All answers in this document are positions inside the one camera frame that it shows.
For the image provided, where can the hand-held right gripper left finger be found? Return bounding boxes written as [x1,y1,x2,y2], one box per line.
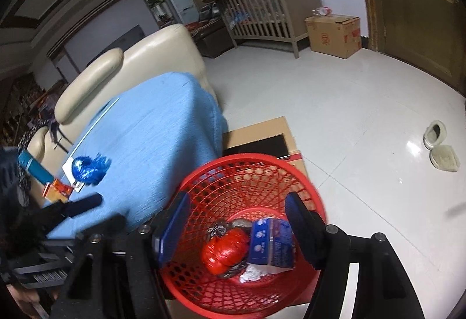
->
[51,191,192,319]

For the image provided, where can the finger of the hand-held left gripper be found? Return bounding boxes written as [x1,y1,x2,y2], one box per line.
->
[45,214,127,244]
[34,194,103,232]

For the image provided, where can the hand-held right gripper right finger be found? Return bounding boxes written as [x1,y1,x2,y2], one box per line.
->
[285,192,425,319]

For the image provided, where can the clear plastic clamshell container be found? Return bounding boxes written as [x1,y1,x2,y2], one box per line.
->
[62,158,88,193]

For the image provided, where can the orange snack packet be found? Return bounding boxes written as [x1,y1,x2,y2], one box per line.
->
[43,179,75,202]

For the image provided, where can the blue white carton box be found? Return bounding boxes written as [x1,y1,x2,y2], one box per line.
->
[248,218,297,270]

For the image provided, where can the blue plastic bag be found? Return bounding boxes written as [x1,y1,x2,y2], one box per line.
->
[72,155,110,186]

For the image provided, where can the white tissue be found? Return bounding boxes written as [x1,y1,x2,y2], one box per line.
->
[238,263,279,284]

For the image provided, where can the red plastic mesh basket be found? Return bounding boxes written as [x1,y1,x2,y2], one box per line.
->
[160,153,327,316]

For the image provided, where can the teal thermos bottle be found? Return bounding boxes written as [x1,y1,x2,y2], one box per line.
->
[18,152,53,186]

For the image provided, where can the thin white stick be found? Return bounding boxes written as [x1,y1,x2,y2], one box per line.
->
[67,97,121,160]

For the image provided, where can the black flat mat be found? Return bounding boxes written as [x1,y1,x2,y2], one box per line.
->
[223,134,290,161]

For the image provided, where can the round table with blue cloth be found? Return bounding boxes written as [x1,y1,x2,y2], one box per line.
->
[42,72,229,243]

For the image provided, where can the flat cardboard sheet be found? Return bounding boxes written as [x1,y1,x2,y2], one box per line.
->
[223,116,317,210]

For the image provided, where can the dark wooden display cabinet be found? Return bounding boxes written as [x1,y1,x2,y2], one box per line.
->
[0,73,44,148]

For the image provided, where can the beige slipper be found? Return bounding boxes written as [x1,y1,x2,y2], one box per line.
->
[430,144,461,172]
[423,120,448,149]

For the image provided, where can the cream leather sofa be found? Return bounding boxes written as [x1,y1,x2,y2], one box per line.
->
[27,24,219,160]

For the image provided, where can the brown cardboard box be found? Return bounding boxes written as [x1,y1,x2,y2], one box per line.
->
[305,14,362,59]

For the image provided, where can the wooden baby crib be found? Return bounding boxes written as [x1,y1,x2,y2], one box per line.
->
[203,0,323,58]

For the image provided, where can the glass display niche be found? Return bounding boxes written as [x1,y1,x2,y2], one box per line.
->
[140,0,173,29]

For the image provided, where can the white standing air conditioner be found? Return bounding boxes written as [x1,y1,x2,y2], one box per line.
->
[165,0,200,26]

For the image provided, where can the wooden door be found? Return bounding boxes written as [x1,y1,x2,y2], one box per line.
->
[347,0,466,98]

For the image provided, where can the black wall television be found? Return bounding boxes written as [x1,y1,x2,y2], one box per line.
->
[66,25,146,74]

